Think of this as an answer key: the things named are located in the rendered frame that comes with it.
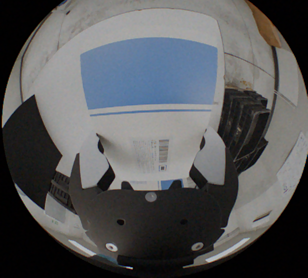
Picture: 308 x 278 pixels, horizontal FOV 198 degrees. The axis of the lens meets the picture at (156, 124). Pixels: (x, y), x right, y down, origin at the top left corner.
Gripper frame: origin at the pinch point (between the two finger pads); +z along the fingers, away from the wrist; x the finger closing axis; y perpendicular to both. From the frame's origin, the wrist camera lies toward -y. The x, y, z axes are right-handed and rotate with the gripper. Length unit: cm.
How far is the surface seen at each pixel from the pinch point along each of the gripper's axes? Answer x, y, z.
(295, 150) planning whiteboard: 254, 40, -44
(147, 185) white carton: -1.7, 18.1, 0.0
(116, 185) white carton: -9.9, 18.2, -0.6
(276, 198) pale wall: 265, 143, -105
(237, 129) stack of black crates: 53, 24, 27
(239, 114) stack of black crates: 52, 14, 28
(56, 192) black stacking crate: -61, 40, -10
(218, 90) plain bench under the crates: 13.2, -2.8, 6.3
